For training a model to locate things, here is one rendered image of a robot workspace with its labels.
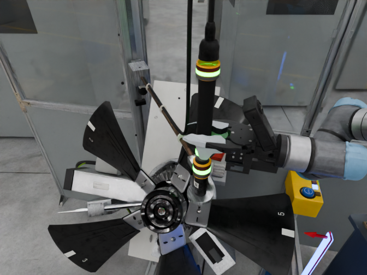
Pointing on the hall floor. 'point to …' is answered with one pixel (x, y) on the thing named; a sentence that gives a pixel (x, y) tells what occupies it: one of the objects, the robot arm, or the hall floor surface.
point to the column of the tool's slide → (137, 115)
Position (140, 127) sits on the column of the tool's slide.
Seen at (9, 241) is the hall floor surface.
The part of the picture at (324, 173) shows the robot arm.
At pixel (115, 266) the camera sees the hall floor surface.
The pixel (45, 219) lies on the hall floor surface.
